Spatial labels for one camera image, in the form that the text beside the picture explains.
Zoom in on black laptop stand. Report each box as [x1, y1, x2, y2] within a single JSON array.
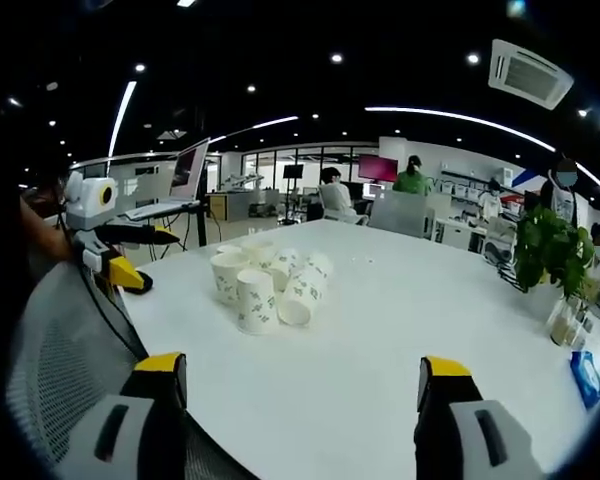
[[157, 202, 209, 260]]

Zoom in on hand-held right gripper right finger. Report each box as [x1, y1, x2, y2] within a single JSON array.
[[413, 355, 546, 480]]

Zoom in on glass plant vase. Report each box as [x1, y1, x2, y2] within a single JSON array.
[[546, 294, 590, 350]]

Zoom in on pink screen monitor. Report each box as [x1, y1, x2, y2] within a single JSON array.
[[357, 153, 400, 184]]

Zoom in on green leafy plant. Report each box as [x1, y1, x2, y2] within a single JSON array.
[[512, 203, 597, 302]]

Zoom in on silver open laptop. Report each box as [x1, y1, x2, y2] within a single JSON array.
[[123, 137, 212, 222]]

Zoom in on cluster of printed paper cups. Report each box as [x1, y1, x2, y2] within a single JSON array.
[[209, 239, 335, 336]]

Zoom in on grey mesh office chair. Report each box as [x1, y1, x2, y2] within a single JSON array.
[[5, 259, 254, 480]]

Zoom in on grey office chair back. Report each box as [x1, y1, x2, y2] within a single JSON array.
[[368, 190, 430, 239]]

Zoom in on ceiling air conditioner vent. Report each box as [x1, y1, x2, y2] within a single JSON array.
[[487, 38, 576, 111]]

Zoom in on black cable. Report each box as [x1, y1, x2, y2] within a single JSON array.
[[78, 262, 150, 362]]

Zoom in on blue wipes packet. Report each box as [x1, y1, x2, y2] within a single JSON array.
[[569, 349, 600, 411]]

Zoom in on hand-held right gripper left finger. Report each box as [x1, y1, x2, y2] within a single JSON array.
[[54, 352, 189, 480]]

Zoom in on white table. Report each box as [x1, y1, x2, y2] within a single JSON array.
[[118, 218, 600, 480]]

